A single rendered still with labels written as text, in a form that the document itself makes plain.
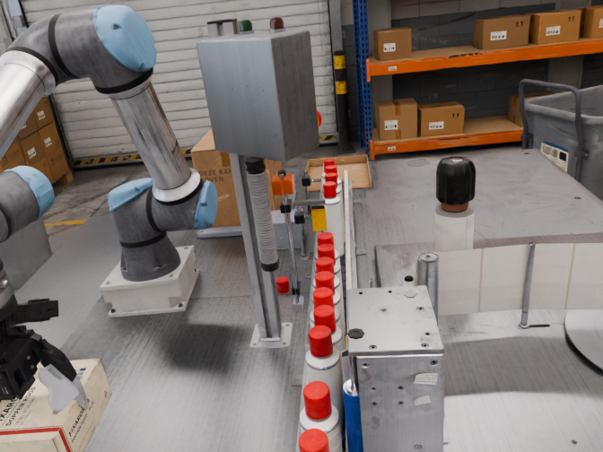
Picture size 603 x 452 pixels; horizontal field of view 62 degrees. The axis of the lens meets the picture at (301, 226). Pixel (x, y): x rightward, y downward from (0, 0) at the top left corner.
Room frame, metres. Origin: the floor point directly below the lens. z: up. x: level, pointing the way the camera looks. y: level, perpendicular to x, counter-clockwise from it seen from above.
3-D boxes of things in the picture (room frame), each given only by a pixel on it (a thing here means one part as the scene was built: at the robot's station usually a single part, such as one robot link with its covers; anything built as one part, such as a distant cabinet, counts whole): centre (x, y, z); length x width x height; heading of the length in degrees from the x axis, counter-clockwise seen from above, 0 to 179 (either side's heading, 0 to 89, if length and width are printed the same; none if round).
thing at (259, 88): (0.86, 0.04, 1.38); 0.17 x 0.10 x 0.19; 48
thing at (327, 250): (0.84, -0.04, 0.98); 0.05 x 0.05 x 0.20
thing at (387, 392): (0.52, -0.09, 1.01); 0.14 x 0.13 x 0.26; 173
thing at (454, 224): (1.00, -0.34, 1.03); 0.09 x 0.09 x 0.30
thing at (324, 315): (0.64, -0.02, 0.98); 0.05 x 0.05 x 0.20
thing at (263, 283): (0.93, 0.10, 1.16); 0.04 x 0.04 x 0.67; 83
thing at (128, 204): (1.16, 0.40, 1.09); 0.13 x 0.12 x 0.14; 78
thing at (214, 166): (1.66, 0.18, 0.99); 0.30 x 0.24 x 0.27; 174
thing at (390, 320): (0.52, -0.10, 1.14); 0.14 x 0.11 x 0.01; 173
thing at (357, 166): (1.94, -0.17, 0.85); 0.30 x 0.26 x 0.04; 173
